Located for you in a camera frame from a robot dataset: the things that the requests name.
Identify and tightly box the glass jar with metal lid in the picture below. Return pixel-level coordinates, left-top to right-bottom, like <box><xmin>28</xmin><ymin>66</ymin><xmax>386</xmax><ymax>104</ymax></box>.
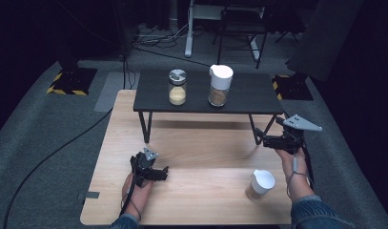
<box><xmin>168</xmin><ymin>68</ymin><xmax>188</xmax><ymax>107</ymax></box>

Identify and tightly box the person's left hand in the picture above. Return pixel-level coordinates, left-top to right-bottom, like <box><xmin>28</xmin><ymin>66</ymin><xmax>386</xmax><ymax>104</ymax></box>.
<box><xmin>121</xmin><ymin>172</ymin><xmax>154</xmax><ymax>221</ymax></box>

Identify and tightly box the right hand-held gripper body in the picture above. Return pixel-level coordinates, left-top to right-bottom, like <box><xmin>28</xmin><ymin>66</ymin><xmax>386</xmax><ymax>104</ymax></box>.
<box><xmin>270</xmin><ymin>114</ymin><xmax>323</xmax><ymax>156</ymax></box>

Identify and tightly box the black yellow striped base plate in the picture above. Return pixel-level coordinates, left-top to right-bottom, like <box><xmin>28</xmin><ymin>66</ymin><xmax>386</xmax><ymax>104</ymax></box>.
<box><xmin>46</xmin><ymin>67</ymin><xmax>98</xmax><ymax>96</ymax></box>
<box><xmin>272</xmin><ymin>73</ymin><xmax>314</xmax><ymax>101</ymax></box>

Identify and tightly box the dark curtain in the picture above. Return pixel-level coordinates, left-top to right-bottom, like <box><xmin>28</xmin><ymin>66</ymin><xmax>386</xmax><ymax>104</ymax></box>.
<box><xmin>286</xmin><ymin>0</ymin><xmax>365</xmax><ymax>83</ymax></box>

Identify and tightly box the bundle of floor cables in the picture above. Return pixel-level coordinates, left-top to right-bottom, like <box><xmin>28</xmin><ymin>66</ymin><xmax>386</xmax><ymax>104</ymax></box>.
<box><xmin>133</xmin><ymin>22</ymin><xmax>190</xmax><ymax>50</ymax></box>

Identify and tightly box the long black floor cable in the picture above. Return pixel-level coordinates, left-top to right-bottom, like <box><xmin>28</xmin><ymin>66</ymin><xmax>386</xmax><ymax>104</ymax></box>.
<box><xmin>2</xmin><ymin>107</ymin><xmax>114</xmax><ymax>229</ymax></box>

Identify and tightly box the black metal chair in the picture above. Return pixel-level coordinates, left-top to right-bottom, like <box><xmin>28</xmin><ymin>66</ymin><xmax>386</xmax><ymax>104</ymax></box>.
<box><xmin>212</xmin><ymin>4</ymin><xmax>269</xmax><ymax>70</ymax></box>

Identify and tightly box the person's right hand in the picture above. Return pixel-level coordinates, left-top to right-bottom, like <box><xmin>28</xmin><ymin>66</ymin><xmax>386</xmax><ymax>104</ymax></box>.
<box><xmin>275</xmin><ymin>147</ymin><xmax>316</xmax><ymax>203</ymax></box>

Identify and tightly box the white desk frame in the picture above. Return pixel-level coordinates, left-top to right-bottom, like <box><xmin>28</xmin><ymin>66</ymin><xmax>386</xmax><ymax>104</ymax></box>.
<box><xmin>184</xmin><ymin>0</ymin><xmax>266</xmax><ymax>62</ymax></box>

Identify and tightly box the grey right wrist strap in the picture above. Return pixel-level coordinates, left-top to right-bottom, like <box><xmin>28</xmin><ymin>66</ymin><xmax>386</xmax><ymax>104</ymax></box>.
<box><xmin>286</xmin><ymin>156</ymin><xmax>309</xmax><ymax>199</ymax></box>

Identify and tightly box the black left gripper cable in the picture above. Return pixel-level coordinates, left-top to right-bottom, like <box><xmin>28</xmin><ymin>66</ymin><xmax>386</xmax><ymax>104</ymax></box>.
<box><xmin>118</xmin><ymin>158</ymin><xmax>138</xmax><ymax>218</ymax></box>

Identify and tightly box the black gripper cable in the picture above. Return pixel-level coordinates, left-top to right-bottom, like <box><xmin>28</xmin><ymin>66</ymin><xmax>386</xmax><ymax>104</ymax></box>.
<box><xmin>301</xmin><ymin>141</ymin><xmax>316</xmax><ymax>192</ymax></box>
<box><xmin>118</xmin><ymin>158</ymin><xmax>138</xmax><ymax>218</ymax></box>

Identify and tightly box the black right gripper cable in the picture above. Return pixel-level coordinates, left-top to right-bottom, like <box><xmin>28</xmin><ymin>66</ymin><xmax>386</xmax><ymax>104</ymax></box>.
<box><xmin>301</xmin><ymin>141</ymin><xmax>316</xmax><ymax>192</ymax></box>

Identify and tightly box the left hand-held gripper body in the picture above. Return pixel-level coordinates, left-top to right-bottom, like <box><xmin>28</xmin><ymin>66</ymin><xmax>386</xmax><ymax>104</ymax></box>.
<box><xmin>130</xmin><ymin>147</ymin><xmax>160</xmax><ymax>189</ymax></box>

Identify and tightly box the black shelf with metal legs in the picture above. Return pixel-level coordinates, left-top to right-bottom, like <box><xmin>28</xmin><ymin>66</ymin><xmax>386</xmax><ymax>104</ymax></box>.
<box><xmin>133</xmin><ymin>69</ymin><xmax>284</xmax><ymax>146</ymax></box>

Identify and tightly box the black stand pole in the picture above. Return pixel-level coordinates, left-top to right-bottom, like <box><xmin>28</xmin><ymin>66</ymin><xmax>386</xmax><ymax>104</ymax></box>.
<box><xmin>112</xmin><ymin>0</ymin><xmax>130</xmax><ymax>91</ymax></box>

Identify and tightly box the grey tape tab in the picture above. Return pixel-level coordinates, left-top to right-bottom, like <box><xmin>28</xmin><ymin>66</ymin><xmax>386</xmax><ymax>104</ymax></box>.
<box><xmin>77</xmin><ymin>191</ymin><xmax>101</xmax><ymax>201</ymax></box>

